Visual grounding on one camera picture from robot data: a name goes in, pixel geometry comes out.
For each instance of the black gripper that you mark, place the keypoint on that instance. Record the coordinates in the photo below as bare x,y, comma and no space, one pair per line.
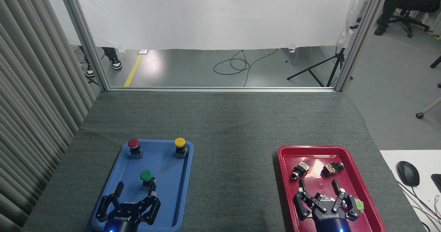
121,220
331,221

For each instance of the green push button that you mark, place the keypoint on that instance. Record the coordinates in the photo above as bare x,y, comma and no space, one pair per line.
146,176

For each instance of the red push button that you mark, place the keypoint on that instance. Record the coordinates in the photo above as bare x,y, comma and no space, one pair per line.
133,144

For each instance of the yellow push button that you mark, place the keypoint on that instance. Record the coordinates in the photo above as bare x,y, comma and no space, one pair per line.
180,143

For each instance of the red plastic tray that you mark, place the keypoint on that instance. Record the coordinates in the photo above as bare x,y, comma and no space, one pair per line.
355,170

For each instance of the blue plastic tray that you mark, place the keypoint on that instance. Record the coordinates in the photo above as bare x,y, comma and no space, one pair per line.
165,177

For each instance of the black computer mouse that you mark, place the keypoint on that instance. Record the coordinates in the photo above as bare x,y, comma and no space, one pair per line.
407,173

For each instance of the white desk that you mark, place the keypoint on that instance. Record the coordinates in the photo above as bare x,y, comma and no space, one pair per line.
417,197

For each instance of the black keyboard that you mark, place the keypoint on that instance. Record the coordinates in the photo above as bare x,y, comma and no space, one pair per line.
437,182

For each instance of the black tripod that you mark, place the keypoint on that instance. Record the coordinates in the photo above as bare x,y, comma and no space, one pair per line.
327,66

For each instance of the yellow floor tape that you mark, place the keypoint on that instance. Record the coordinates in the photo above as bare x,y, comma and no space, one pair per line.
133,70

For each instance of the white stand leg with wheel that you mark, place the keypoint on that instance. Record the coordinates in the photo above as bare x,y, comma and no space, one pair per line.
429,108

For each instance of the standing person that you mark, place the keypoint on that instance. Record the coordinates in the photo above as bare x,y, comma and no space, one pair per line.
115,62

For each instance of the grey pleated curtain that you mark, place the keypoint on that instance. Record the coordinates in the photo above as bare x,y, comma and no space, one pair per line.
31,94

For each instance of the black office chair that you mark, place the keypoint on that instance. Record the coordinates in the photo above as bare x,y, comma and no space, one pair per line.
410,20

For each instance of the white backdrop curtain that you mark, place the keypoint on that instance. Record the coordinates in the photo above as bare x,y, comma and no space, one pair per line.
213,14

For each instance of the seated person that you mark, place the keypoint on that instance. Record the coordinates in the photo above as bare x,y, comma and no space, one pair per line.
406,1

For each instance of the green-tipped silver switch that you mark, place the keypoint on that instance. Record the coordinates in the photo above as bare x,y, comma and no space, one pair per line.
360,204

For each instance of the black brass-backed switch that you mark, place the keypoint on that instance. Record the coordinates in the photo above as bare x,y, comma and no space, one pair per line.
332,168

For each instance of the black knob selector switch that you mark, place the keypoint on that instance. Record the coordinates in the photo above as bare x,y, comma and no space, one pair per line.
299,170

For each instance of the silver frame rail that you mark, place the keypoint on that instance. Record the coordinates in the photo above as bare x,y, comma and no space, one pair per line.
220,89

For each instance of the silver frame post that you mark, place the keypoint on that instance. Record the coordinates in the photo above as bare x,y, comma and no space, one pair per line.
361,39
84,35

